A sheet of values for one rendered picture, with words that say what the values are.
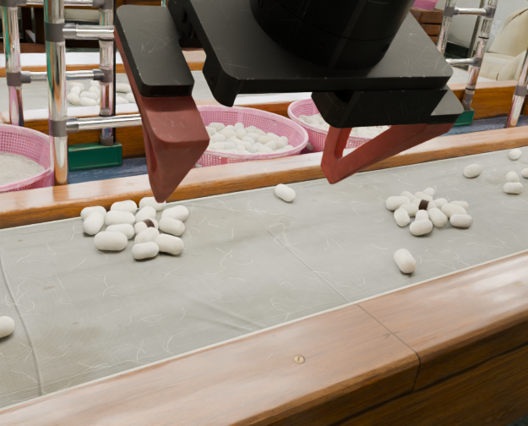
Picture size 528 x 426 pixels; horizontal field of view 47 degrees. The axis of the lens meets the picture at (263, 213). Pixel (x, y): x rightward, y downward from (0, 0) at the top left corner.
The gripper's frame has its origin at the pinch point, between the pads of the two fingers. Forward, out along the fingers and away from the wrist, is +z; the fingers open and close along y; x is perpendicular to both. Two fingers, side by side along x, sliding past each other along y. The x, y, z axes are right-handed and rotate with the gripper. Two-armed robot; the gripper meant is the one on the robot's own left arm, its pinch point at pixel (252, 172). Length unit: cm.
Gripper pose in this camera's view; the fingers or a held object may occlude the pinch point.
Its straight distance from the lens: 30.7
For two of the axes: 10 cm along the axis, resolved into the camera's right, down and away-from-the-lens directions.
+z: -3.0, 6.0, 7.4
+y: -8.8, 1.1, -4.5
